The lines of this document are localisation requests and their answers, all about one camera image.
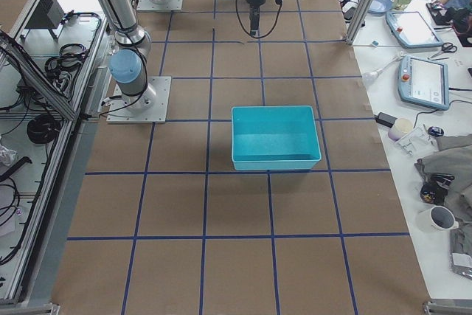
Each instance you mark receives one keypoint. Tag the blue plate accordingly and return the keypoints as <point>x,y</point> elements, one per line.
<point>380,7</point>

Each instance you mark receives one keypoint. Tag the teal plastic storage bin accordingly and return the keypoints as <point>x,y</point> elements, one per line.
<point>274,138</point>

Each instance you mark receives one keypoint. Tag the far teach pendant tablet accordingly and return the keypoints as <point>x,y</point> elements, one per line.
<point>412,30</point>

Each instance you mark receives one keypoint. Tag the teach pendant tablet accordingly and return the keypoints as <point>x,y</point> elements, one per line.
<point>423,82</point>
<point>412,30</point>

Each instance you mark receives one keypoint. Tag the black power adapter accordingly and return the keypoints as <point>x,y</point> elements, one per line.
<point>385,119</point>

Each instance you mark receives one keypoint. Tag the near teach pendant tablet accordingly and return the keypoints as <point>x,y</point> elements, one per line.
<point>423,82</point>

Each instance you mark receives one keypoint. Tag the lavender cup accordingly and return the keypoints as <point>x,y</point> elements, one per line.
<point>400,128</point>

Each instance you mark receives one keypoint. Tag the black scissors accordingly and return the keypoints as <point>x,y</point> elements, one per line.
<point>447,47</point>

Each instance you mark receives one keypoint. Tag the grey control box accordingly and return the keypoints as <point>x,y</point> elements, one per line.
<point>48,15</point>

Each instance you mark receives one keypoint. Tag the grey cloth pile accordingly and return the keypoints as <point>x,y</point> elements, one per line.
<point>453,157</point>

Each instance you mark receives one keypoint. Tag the black patterned mug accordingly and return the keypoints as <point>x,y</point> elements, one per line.
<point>436,188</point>

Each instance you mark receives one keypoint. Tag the white mug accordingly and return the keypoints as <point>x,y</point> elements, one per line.
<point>437,218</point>

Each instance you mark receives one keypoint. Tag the aluminium frame post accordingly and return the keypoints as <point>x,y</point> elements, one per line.
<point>365,1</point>

